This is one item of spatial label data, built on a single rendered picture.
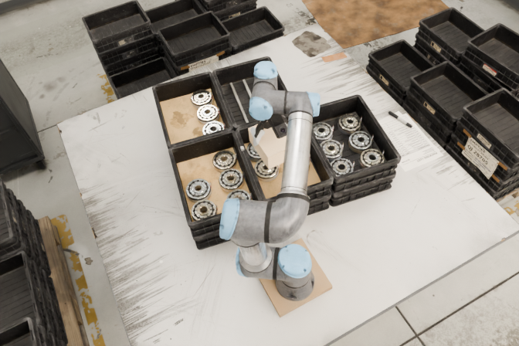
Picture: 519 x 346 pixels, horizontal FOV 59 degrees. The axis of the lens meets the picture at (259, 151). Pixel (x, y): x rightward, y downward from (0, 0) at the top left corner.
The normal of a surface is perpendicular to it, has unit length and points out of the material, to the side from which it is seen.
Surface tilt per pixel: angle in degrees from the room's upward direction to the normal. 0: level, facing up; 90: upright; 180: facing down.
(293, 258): 7
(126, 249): 0
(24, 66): 0
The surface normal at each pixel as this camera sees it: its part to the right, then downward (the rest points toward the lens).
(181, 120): -0.05, -0.61
